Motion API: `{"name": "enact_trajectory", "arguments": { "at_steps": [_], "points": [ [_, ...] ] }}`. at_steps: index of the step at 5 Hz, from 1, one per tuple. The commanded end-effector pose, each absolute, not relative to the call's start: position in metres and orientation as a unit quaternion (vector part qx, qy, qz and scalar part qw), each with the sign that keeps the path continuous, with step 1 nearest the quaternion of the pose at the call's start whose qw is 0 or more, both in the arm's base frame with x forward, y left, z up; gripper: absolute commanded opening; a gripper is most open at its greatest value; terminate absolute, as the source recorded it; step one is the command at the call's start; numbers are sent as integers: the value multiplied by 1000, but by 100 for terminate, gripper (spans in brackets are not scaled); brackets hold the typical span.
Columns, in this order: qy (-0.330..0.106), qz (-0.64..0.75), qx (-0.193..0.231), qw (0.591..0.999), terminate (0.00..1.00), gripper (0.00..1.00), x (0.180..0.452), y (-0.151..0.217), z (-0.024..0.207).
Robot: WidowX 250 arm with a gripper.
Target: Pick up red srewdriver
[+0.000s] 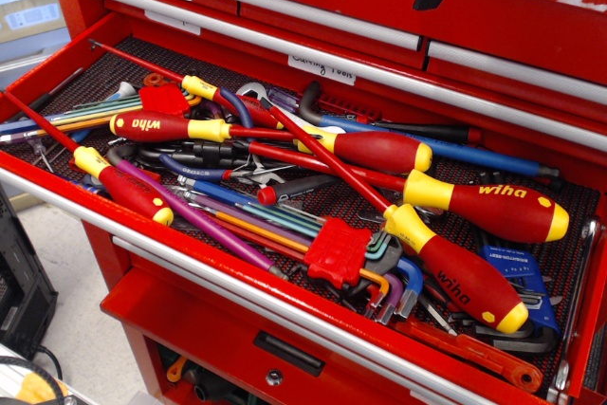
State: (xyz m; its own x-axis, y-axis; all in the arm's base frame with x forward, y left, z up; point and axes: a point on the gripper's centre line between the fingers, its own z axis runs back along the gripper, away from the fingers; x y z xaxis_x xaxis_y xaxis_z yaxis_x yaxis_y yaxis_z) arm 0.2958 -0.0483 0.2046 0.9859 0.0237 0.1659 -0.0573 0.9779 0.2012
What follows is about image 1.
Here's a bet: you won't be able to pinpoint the large red yellow Wiha screwdriver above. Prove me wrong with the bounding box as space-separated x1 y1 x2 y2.
250 142 570 243

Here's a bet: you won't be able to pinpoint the red metal tool chest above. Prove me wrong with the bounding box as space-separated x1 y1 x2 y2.
43 0 607 405

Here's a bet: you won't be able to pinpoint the white Cutting Tools label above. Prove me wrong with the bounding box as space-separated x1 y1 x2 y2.
287 55 357 86

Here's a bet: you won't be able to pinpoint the silver open-end wrench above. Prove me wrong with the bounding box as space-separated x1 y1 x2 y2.
236 83 344 134

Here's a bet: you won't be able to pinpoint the long blue hex key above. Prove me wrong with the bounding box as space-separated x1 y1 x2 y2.
298 81 561 179

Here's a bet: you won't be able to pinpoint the back thin red screwdriver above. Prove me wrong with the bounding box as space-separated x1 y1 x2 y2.
89 39 284 129

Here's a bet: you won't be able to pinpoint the middle red yellow screwdriver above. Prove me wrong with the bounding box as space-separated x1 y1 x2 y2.
287 126 433 175

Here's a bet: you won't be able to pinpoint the red holder back hex set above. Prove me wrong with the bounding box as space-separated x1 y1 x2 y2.
138 83 190 117

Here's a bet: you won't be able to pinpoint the small black red screwdriver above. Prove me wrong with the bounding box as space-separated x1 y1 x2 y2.
257 175 340 206

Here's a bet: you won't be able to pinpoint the left-pointing Wiha red screwdriver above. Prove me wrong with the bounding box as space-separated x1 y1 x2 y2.
109 111 296 142

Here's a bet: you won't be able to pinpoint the open red tool drawer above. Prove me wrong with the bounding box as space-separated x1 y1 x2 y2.
1 9 606 404

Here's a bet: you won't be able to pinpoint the red hex key holder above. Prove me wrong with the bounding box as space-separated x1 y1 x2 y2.
303 217 372 289

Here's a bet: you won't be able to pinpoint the purple long hex key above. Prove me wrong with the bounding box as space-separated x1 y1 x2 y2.
106 147 288 281

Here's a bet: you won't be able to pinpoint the silver combination wrench right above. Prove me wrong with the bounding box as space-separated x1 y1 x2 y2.
546 215 601 404

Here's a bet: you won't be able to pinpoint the blue hex key holder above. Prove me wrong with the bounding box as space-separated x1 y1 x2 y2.
479 246 561 334

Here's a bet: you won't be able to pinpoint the long left red screwdriver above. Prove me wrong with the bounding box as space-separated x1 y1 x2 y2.
1 89 174 226

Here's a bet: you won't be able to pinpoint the front red yellow Wiha screwdriver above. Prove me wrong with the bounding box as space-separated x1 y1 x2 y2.
261 99 528 334

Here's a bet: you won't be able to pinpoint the orange red flat tool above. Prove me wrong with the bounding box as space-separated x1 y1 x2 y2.
391 318 543 393

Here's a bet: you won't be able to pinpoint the black box on floor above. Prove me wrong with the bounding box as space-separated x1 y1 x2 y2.
1 193 58 359

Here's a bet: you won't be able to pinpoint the blue handled pliers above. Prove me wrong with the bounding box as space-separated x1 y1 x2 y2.
158 86 295 188

